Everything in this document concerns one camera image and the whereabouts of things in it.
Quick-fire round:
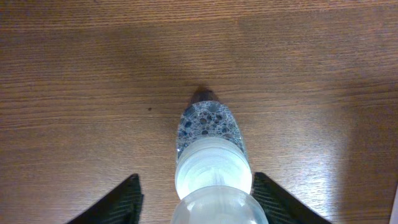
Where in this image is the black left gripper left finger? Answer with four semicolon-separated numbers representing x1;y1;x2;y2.
68;174;144;224

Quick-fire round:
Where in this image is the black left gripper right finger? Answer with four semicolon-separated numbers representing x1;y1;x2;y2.
252;172;331;224

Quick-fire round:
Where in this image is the white cardboard box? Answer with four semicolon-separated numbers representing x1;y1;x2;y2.
389;187;398;224

